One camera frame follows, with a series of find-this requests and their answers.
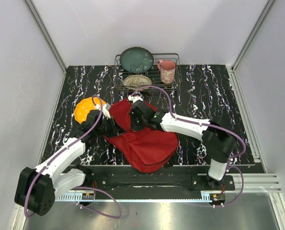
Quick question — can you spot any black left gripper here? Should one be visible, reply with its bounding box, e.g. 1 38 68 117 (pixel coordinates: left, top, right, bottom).
95 115 125 138

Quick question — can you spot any red backpack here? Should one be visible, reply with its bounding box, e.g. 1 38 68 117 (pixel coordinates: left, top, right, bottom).
105 99 178 173

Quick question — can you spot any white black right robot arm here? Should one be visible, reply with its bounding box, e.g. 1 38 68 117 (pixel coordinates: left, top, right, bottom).
128 96 236 190

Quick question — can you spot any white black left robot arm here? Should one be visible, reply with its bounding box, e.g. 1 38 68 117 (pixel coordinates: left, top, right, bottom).
14 110 125 218

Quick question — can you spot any orange dotted plate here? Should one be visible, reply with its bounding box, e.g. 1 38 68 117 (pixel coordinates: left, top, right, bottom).
73 97 106 124

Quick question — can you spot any beige patterned small plate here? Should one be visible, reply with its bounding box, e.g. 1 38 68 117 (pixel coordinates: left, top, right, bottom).
123 75 152 90

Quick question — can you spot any pink patterned mug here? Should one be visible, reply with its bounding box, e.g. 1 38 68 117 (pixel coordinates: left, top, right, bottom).
157 60 176 84

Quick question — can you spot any dark teal plate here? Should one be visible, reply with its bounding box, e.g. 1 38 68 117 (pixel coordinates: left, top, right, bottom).
120 47 154 74

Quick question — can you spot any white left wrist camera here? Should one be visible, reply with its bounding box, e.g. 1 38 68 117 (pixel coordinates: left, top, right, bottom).
95 103 111 119

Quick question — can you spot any black wire dish rack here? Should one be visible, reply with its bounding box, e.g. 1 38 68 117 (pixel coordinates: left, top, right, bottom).
113 53 182 92

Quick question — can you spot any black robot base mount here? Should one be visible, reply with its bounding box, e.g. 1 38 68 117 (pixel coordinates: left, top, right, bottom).
86 165 235 200

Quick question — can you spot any aluminium frame rail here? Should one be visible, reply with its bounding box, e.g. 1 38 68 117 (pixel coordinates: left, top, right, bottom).
24 0 68 70

